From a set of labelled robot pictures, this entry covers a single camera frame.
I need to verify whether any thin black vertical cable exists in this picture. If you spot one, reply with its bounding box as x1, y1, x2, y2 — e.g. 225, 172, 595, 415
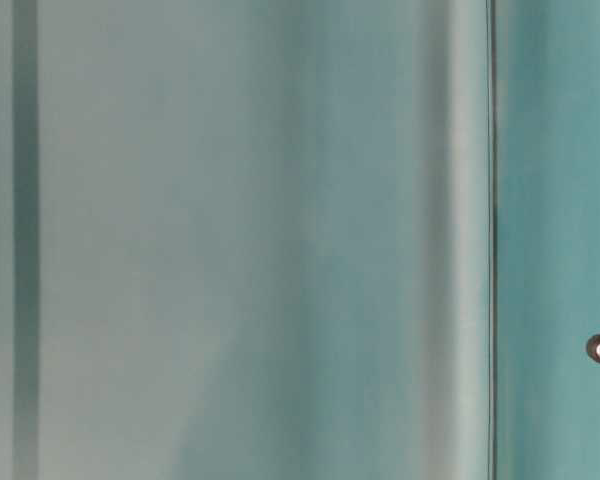
485, 0, 498, 480

